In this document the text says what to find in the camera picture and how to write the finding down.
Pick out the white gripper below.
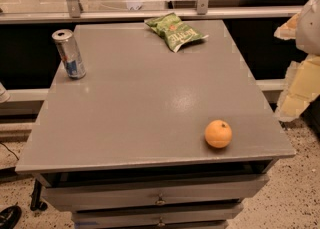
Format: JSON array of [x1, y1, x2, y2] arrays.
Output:
[[274, 0, 320, 122]]

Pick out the silver blue redbull can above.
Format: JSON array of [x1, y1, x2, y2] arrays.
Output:
[[52, 29, 86, 79]]

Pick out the orange fruit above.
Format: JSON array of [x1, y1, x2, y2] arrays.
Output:
[[205, 120, 232, 148]]

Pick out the green chip bag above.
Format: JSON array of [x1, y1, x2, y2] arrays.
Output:
[[145, 13, 207, 53]]

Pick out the grey drawer cabinet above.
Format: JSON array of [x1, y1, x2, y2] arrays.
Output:
[[16, 20, 294, 229]]

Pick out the upper drawer metal knob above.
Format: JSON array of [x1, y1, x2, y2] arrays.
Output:
[[155, 194, 166, 206]]

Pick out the drawer metal knob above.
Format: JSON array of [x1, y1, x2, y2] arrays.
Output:
[[157, 217, 166, 227], [155, 194, 166, 206]]

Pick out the lower drawer metal knob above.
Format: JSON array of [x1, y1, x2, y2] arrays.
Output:
[[157, 217, 166, 227]]

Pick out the black caster wheel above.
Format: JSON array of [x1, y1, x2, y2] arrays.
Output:
[[30, 180, 48, 211]]

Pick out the black object floor corner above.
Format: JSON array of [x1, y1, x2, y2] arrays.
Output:
[[0, 205, 22, 229]]

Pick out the black cable on floor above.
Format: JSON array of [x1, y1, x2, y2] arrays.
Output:
[[0, 141, 20, 162]]

